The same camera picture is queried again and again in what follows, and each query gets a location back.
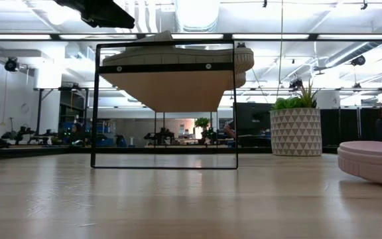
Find pink foam slide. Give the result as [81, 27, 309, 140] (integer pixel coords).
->
[336, 141, 382, 189]

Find small background potted plant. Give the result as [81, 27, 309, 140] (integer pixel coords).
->
[194, 117, 211, 131]

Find succulent in white patterned pot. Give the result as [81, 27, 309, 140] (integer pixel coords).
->
[269, 79, 323, 157]

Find black room divider panels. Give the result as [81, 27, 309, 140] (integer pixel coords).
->
[320, 102, 382, 149]

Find silver ceiling air duct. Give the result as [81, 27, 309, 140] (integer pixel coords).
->
[174, 0, 222, 33]

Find black frame wooden shelf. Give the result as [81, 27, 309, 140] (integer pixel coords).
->
[90, 39, 239, 170]

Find black metal rack frame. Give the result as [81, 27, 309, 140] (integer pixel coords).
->
[34, 86, 90, 147]

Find black overhead frame beam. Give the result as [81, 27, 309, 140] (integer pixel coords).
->
[0, 32, 382, 42]

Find black table frame rail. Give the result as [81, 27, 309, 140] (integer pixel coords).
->
[0, 145, 341, 163]

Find thin hanging cable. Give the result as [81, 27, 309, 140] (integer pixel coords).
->
[277, 0, 285, 100]

